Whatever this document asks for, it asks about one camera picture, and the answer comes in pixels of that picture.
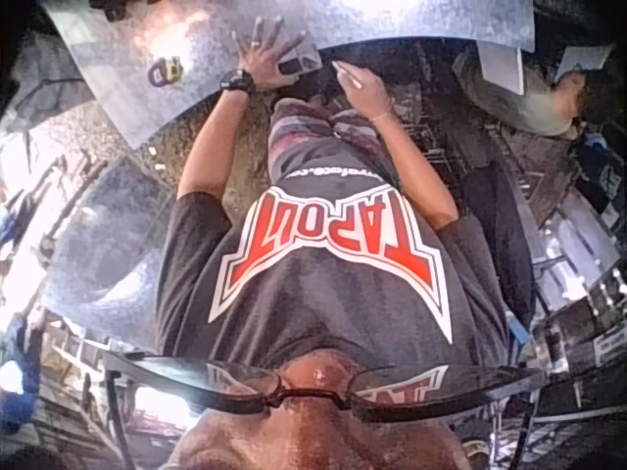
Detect white marker pen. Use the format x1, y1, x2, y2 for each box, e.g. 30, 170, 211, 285
331, 61, 363, 91

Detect person's right hand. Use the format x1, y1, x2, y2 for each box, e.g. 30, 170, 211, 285
331, 61, 396, 120

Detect white paper sheet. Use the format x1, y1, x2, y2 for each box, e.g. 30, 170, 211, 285
475, 40, 526, 96
555, 43, 616, 79

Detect small galvanized metal sheet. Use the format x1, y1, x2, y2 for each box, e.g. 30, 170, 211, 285
43, 155, 178, 344

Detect person's left hand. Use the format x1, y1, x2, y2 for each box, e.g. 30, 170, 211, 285
229, 15, 310, 92

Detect person's legs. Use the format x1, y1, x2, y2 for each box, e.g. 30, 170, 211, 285
266, 96, 399, 191

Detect yellow black tape measure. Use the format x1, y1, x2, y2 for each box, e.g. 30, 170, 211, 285
146, 55, 184, 89

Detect metal frame rack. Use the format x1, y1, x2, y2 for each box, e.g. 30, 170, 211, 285
531, 195, 627, 442

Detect large galvanized metal sheet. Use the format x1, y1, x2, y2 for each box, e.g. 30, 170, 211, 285
41, 0, 536, 151

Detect black wrist watch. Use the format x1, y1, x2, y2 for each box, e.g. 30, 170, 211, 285
218, 69, 257, 96

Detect grey metal square tool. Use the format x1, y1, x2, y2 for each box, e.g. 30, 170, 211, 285
277, 37, 324, 77

